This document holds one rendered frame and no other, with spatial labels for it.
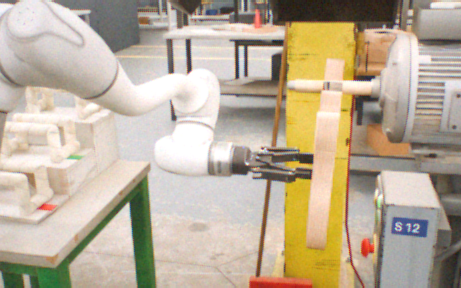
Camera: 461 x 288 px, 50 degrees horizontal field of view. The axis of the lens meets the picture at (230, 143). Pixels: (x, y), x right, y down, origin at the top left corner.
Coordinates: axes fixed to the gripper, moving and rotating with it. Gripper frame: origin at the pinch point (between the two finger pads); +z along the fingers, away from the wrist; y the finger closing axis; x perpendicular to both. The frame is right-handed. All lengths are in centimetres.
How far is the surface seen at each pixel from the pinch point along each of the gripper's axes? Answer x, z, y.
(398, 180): 8.7, 18.0, 18.2
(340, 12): 32.4, 3.7, -24.5
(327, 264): -99, 4, -80
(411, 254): 0.1, 20.5, 30.4
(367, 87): 19.1, 11.4, -6.0
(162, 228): -125, -99, -125
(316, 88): 18.3, -0.5, -5.8
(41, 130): 5, -74, 1
